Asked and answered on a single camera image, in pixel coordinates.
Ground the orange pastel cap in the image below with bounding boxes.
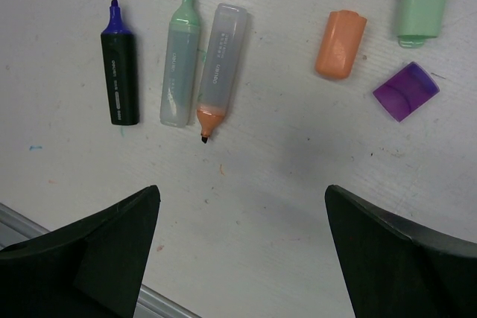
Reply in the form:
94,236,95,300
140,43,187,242
315,10,367,80

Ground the green pastel cap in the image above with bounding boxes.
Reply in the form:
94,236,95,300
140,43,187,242
397,0,446,48

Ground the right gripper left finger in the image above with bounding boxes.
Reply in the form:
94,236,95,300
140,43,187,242
1,185,160,317

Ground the purple black highlighter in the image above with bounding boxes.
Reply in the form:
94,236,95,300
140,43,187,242
101,0,140,126

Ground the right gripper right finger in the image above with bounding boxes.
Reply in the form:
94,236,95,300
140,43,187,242
325,185,476,317

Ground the green pastel highlighter body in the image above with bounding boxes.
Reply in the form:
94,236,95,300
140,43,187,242
159,0,200,128

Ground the purple cap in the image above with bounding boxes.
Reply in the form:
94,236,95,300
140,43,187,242
373,62,440,122

